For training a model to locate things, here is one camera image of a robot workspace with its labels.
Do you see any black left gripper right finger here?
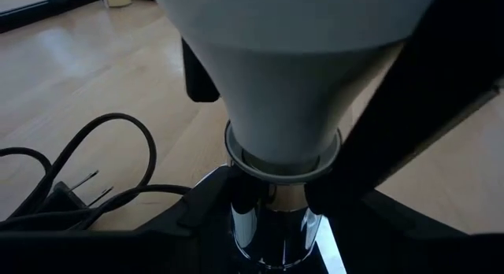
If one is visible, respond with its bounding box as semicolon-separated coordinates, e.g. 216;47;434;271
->
330;190;469;274

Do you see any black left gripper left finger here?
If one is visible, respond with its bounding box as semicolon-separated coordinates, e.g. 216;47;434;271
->
135;165;245;274

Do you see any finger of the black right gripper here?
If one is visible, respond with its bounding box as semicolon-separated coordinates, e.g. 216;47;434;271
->
180;37;221;104
305;0;504;214

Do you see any chrome lamp base with socket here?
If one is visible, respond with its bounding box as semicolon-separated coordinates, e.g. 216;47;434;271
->
224;120;347;274

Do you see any white frosted lightbulb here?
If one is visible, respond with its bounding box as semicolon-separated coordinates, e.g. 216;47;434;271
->
151;0;438;168

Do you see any black power cord with plug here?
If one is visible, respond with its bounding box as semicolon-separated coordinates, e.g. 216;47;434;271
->
0;112;194;232

